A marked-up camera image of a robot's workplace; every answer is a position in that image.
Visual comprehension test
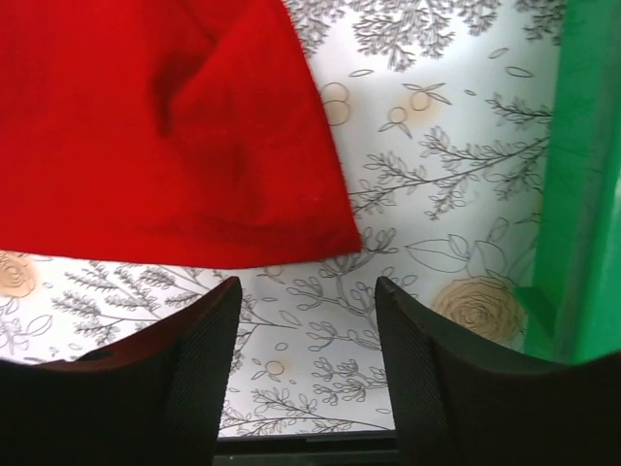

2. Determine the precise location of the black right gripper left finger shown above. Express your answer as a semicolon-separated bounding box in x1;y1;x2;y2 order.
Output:
1;278;243;465

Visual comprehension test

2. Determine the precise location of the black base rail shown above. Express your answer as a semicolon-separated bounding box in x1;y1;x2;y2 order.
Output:
212;430;401;466

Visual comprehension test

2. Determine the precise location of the floral patterned table cloth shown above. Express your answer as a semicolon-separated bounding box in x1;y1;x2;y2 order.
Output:
1;1;565;437

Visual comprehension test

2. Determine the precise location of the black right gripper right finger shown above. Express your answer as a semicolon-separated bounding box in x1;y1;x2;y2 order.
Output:
376;278;620;465

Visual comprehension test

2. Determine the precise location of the red t shirt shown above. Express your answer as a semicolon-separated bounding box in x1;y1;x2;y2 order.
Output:
1;1;362;269

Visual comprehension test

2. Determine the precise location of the green plastic tray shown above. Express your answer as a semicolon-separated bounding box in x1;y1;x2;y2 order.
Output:
515;1;620;364

